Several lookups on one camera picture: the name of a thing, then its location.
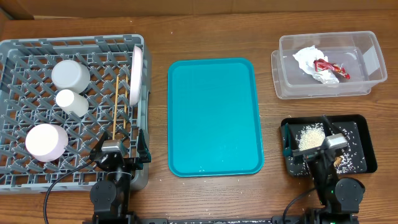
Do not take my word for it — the teal plastic tray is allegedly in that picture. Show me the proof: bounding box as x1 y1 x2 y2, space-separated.
167 58 264 177

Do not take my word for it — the clear plastic bin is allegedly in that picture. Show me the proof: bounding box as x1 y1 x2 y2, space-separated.
271 31 387 100

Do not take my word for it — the brown food scrap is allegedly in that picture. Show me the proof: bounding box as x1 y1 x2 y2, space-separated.
333 156 344 167

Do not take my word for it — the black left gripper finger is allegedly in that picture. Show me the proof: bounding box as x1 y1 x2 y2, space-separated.
137 129 152 163
89 131 109 161

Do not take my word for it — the spilled white rice pile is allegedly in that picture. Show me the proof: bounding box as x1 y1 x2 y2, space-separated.
285 121 367 177

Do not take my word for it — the pale green bowl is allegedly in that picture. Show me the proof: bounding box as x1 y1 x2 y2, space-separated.
51 60 90 93

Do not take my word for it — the black tray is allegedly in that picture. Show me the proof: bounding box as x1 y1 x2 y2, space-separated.
280 114 377 174

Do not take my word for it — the white napkin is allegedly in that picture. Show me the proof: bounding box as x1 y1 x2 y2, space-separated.
293 45 339 84

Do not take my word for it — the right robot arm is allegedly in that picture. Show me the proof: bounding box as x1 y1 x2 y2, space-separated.
280 115 365 223

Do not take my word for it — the white cup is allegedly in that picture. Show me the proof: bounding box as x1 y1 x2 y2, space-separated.
55 89 89 117

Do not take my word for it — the grey dish rack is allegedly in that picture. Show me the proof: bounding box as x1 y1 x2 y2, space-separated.
1 34 152 195

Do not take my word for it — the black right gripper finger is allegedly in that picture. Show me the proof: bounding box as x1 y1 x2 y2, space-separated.
321 114 342 136
283 123 293 157

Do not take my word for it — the white round plate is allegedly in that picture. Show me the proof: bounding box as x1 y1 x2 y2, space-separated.
129 46 143 106

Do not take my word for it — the red snack wrapper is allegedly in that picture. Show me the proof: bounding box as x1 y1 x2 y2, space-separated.
313 58 351 79

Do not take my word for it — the pink bowl with scraps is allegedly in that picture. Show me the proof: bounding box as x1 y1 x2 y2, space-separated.
25 124 68 162

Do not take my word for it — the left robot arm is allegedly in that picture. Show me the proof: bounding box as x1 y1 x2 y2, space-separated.
43 129 152 224

